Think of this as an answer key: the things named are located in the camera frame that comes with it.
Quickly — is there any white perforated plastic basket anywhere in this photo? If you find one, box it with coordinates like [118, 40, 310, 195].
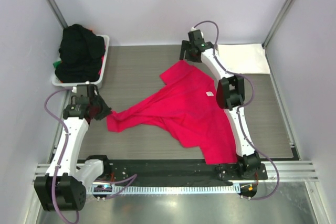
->
[51, 35, 110, 89]

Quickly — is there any white slotted cable duct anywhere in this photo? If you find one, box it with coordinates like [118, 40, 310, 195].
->
[87, 184, 240, 195]

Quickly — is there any red t shirt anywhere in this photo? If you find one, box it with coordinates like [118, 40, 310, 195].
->
[107, 61, 237, 165]

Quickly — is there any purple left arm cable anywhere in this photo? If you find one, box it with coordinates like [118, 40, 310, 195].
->
[44, 89, 87, 224]

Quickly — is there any black t shirt pile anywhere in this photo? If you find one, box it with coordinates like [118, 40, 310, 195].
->
[55, 24, 106, 83]

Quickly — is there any green garment in basket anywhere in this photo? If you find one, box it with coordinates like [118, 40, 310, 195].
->
[53, 61, 62, 68]

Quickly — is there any folded white t shirt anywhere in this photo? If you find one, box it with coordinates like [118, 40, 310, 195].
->
[217, 44, 270, 74]

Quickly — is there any aluminium frame rail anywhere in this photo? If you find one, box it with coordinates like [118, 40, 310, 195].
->
[33, 159, 320, 184]

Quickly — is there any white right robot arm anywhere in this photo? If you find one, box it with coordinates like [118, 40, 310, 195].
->
[180, 28, 262, 180]

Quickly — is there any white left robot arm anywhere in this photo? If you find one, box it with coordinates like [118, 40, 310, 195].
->
[34, 83, 112, 211]

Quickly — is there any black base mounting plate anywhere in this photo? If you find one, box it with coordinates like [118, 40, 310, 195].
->
[108, 159, 268, 186]

